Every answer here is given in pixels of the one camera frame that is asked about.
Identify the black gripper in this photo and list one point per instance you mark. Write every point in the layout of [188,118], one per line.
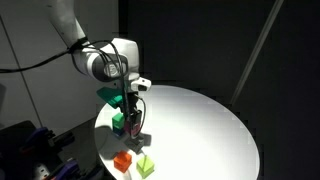
[129,105]

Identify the pink block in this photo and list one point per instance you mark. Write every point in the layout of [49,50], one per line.
[131,130]

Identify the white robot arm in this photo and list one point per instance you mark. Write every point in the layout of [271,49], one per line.
[114,62]

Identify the green block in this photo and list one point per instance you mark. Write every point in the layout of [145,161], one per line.
[118,121]

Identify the blue block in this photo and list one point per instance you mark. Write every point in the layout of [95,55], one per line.
[118,132]

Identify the grey block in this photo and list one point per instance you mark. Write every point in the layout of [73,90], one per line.
[135,144]

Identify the orange block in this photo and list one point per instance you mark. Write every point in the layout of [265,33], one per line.
[122,161]

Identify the yellow-green block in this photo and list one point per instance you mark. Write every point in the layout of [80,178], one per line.
[145,166]

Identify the round white table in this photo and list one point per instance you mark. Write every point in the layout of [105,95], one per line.
[188,136]

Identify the purple clamp lower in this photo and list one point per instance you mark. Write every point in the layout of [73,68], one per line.
[68,171]

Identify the purple clamp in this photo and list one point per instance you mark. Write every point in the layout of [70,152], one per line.
[68,171]
[43,139]

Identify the purple clamp upper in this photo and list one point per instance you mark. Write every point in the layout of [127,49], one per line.
[43,139]

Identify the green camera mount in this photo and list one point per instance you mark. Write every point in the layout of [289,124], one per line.
[113,97]

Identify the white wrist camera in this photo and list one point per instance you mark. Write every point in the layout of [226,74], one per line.
[141,84]

